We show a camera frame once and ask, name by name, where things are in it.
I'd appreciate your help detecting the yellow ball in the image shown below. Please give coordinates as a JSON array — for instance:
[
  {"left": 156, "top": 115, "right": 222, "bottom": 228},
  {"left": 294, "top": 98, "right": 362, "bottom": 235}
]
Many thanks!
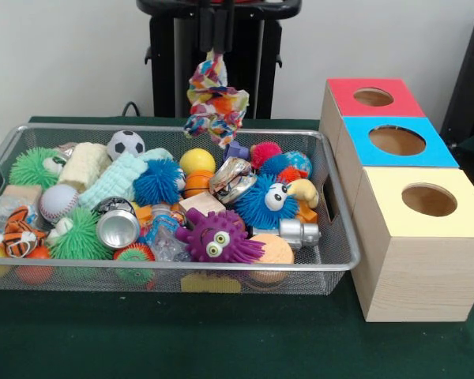
[{"left": 179, "top": 148, "right": 216, "bottom": 176}]

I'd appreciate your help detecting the multicoloured rope knot toy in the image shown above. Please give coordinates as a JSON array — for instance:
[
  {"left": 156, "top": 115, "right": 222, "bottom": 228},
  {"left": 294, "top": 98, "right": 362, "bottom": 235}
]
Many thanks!
[{"left": 182, "top": 49, "right": 251, "bottom": 150}]

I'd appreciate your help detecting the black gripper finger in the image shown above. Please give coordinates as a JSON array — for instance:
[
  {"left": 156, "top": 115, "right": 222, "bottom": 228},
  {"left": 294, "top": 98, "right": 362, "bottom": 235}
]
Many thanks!
[
  {"left": 217, "top": 0, "right": 237, "bottom": 56},
  {"left": 198, "top": 0, "right": 217, "bottom": 54}
]

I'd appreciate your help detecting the dark green tablecloth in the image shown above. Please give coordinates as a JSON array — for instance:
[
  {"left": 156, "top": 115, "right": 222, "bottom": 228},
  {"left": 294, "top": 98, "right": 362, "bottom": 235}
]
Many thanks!
[{"left": 0, "top": 116, "right": 474, "bottom": 379}]

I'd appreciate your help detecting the green spiky ball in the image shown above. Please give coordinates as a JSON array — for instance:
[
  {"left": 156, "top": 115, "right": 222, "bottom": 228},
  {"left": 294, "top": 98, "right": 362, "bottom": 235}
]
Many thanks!
[{"left": 8, "top": 147, "right": 64, "bottom": 190}]

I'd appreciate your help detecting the mint green knit cloth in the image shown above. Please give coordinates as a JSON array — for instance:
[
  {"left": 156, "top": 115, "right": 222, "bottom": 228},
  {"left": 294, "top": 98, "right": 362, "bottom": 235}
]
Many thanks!
[{"left": 77, "top": 148, "right": 175, "bottom": 211}]

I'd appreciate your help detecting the blue fuzzy monster toy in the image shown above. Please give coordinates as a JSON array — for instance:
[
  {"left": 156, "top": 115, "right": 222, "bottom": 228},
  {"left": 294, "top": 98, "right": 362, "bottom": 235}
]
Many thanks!
[{"left": 234, "top": 174, "right": 299, "bottom": 231}]

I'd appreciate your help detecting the wooden three-hole box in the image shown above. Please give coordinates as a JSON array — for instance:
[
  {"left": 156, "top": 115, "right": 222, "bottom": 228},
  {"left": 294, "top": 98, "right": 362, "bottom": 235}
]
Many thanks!
[{"left": 319, "top": 77, "right": 474, "bottom": 323}]

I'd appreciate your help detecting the clear mesh bin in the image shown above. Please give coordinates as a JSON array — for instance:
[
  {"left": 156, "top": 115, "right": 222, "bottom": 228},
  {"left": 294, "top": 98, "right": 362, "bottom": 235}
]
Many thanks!
[{"left": 0, "top": 122, "right": 361, "bottom": 297}]

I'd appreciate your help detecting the cream knit cloth roll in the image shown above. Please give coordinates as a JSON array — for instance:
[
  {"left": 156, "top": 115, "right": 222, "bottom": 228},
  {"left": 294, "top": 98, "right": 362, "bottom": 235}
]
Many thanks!
[{"left": 57, "top": 142, "right": 112, "bottom": 193}]

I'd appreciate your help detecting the black cable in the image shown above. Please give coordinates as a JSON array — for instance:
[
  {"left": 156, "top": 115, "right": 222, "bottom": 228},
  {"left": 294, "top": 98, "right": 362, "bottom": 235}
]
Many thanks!
[{"left": 122, "top": 100, "right": 143, "bottom": 118}]

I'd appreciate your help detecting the yellow cheese wedge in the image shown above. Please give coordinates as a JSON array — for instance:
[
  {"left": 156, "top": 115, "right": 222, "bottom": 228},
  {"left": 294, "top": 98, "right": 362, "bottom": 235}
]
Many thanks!
[{"left": 180, "top": 272, "right": 243, "bottom": 295}]

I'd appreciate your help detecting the black and white soccer ball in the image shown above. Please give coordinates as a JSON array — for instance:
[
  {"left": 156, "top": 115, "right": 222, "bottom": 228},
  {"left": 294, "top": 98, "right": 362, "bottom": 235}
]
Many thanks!
[{"left": 107, "top": 129, "right": 146, "bottom": 159}]

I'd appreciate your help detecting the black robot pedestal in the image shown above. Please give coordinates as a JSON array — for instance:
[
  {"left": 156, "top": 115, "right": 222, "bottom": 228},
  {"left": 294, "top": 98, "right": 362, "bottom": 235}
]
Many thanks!
[{"left": 137, "top": 0, "right": 303, "bottom": 119}]

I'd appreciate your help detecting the orange tiger plush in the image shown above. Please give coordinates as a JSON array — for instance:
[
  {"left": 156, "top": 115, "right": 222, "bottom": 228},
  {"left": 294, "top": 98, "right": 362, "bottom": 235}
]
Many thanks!
[{"left": 0, "top": 207, "right": 48, "bottom": 259}]

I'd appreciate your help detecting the purple spiky ball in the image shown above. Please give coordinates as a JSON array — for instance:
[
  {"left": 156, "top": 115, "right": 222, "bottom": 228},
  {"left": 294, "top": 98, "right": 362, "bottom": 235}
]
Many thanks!
[{"left": 175, "top": 208, "right": 266, "bottom": 265}]

